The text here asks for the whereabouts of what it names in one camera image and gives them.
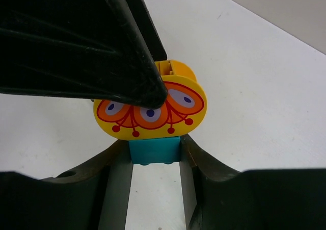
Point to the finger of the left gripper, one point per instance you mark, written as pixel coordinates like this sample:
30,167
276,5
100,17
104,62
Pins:
90,49

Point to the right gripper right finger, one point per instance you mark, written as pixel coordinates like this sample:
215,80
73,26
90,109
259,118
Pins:
216,196

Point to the colourful lego figure stack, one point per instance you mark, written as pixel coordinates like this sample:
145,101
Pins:
152,151

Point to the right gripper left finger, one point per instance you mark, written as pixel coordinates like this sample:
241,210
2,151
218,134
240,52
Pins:
92,195

